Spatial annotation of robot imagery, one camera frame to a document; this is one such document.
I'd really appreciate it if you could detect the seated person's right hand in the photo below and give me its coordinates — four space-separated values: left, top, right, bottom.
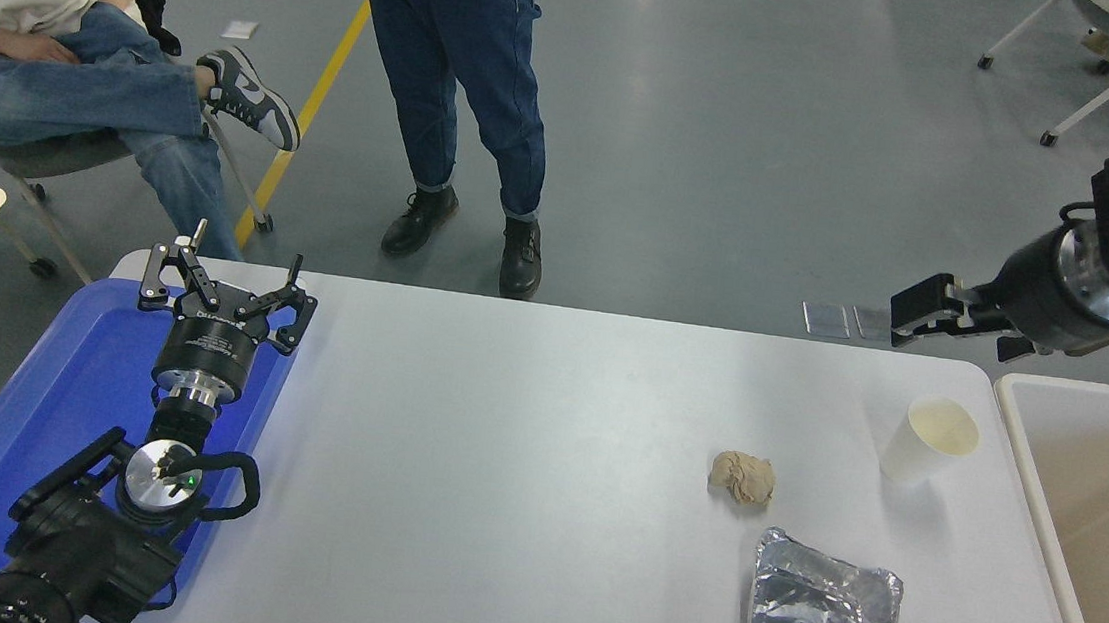
0 28 84 68

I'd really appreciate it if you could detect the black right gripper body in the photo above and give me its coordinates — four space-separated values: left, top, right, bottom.
987 220 1109 360

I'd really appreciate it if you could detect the clear floor plate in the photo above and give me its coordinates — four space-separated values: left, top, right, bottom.
850 304 906 343
800 300 853 339

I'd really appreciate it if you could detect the crumpled tan paper ball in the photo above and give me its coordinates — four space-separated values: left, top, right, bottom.
706 448 779 507

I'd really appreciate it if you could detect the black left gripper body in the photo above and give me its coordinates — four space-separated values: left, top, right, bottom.
151 293 273 399

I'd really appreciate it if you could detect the silver foil tray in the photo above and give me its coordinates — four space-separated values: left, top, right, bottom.
739 524 908 623

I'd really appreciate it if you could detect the white paper cup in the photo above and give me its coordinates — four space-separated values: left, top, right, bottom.
876 391 984 492

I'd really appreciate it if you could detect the standing person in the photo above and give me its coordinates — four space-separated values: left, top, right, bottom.
326 0 568 302

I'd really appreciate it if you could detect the grey wheeled chair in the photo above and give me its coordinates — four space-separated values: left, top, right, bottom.
0 0 297 303

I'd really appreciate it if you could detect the blue plastic tray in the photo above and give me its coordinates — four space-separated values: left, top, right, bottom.
0 268 306 619

